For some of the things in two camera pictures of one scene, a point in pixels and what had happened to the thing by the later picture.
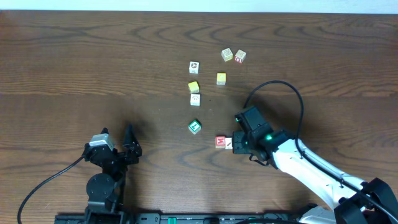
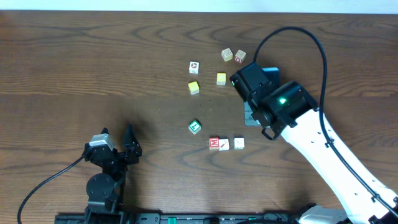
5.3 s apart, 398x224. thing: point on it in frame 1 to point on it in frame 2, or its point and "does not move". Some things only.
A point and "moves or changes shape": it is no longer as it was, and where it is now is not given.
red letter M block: [220, 142] to [214, 143]
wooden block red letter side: [240, 56] does not move
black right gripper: [237, 148] to [250, 121]
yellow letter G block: [221, 78] does not move
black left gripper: [117, 155] does not move
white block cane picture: [228, 143] moves or changes shape
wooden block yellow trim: [227, 54] does not move
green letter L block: [195, 126] does not move
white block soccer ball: [194, 68] does not move
